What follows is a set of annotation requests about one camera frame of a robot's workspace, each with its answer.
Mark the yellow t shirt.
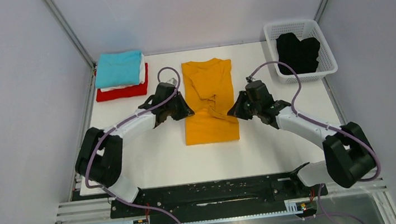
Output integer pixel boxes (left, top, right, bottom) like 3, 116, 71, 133
181, 58, 240, 146

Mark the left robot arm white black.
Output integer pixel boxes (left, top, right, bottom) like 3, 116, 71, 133
75, 82, 194, 216

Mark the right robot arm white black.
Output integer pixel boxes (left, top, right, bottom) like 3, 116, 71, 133
228, 80, 378, 197

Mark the folded red t shirt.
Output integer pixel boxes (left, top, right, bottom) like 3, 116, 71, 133
96, 63, 149, 102

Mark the folded white t shirt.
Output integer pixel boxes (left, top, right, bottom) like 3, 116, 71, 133
101, 54, 146, 92

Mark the black t shirt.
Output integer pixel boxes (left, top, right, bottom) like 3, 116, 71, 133
276, 32, 321, 74

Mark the folded cyan t shirt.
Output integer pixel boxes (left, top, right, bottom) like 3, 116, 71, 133
95, 50, 142, 89

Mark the white plastic laundry basket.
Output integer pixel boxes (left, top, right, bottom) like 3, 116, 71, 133
263, 19, 338, 82

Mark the right controller board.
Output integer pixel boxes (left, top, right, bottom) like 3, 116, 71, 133
295, 202, 312, 212

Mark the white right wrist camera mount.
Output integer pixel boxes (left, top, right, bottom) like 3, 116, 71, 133
246, 76, 256, 83

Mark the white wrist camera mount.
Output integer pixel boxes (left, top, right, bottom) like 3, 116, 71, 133
166, 77, 178, 87
246, 76, 256, 83

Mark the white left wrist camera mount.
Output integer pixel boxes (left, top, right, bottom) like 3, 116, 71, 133
166, 77, 178, 87

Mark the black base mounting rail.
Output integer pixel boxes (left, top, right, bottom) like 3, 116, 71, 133
108, 172, 339, 224

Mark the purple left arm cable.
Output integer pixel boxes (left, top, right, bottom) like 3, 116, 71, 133
72, 65, 198, 224

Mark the white slotted cable duct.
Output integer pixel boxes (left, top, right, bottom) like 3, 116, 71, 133
74, 197, 313, 224

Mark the left aluminium corner post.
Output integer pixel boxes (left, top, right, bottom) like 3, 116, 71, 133
42, 0, 96, 70

